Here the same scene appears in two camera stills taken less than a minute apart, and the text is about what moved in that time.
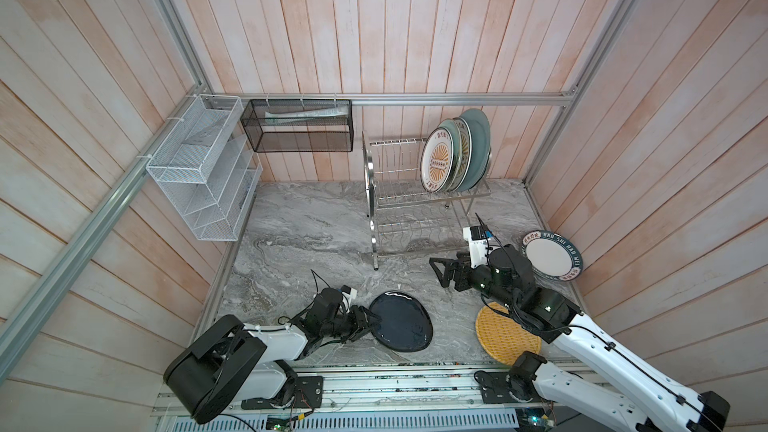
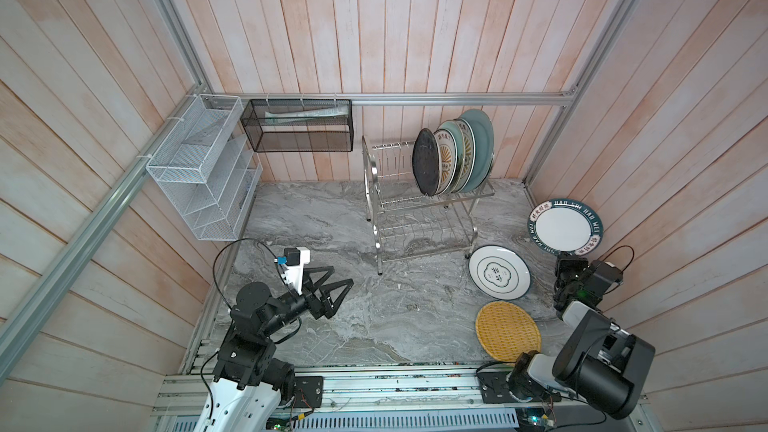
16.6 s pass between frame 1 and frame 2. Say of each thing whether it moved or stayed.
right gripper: moved
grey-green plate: stayed
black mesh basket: stayed
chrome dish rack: stayed
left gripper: moved
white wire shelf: stayed
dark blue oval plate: moved
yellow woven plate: stayed
